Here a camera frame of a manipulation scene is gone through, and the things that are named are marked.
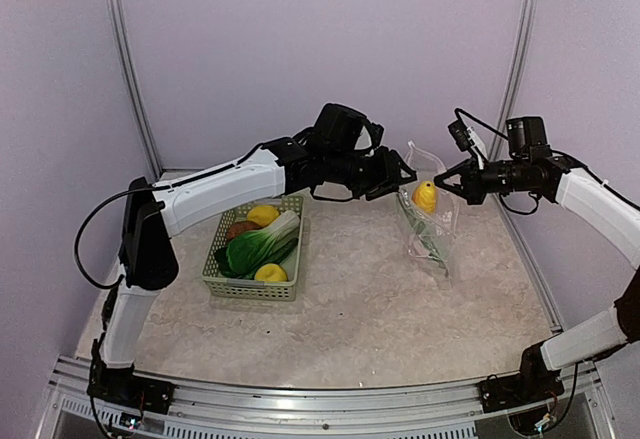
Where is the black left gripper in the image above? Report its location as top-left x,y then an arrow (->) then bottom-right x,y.
328,146 -> 419,202

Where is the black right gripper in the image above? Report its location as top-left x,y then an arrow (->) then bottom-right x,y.
436,154 -> 530,204

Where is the clear zip top bag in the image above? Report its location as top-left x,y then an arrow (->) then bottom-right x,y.
396,141 -> 460,290

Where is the green cucumber toy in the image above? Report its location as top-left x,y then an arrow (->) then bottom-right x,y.
399,203 -> 450,280

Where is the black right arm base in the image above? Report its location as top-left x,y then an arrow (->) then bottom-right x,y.
477,343 -> 565,413

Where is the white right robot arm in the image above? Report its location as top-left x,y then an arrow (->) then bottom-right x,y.
434,108 -> 639,403

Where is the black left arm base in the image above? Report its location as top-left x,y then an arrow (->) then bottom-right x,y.
87,361 -> 176,415

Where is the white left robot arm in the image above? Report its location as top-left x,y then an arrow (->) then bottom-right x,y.
95,103 -> 417,404

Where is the yellow lemon toy back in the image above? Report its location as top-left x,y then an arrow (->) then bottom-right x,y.
246,204 -> 280,227

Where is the yellow lemon toy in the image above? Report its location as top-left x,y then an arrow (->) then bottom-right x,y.
254,263 -> 288,283
246,204 -> 280,227

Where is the yellow lemon toy front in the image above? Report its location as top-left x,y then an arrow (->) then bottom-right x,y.
254,263 -> 288,283

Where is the green bok choy toy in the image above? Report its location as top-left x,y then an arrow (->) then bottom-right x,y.
214,210 -> 301,279

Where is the brown round cake toy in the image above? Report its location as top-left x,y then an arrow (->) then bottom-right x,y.
225,221 -> 261,242

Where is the beige perforated plastic basket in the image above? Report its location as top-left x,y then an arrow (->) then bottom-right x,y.
201,194 -> 305,301

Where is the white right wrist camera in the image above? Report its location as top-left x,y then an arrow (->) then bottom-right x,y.
448,119 -> 488,162

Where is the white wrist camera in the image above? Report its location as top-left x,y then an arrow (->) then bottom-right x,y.
356,120 -> 384,155
448,119 -> 488,162

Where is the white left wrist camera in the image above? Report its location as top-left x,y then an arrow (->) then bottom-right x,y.
356,120 -> 384,155

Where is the black right camera cable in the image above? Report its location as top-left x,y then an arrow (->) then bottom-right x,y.
452,107 -> 511,143

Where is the right aluminium frame post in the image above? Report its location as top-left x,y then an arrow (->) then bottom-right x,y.
496,0 -> 538,133

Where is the aluminium frame post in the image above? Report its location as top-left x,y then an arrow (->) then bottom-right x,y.
106,0 -> 163,179
496,0 -> 538,133

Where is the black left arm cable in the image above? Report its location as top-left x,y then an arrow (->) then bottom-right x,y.
74,186 -> 166,290

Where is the left aluminium frame post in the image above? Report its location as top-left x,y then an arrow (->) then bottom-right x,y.
106,0 -> 163,179

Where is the front aluminium rail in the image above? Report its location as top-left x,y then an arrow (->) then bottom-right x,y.
31,356 -> 622,438

